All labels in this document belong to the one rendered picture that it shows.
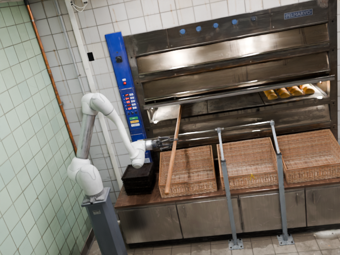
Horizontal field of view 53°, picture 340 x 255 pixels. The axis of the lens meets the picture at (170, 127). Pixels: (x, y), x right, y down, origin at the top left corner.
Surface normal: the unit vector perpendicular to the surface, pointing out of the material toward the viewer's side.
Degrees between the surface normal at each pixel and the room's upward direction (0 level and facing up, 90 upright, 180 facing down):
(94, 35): 90
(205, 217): 90
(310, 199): 90
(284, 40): 70
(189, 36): 90
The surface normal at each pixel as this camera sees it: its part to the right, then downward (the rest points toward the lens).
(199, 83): -0.14, 0.06
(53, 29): -0.08, 0.40
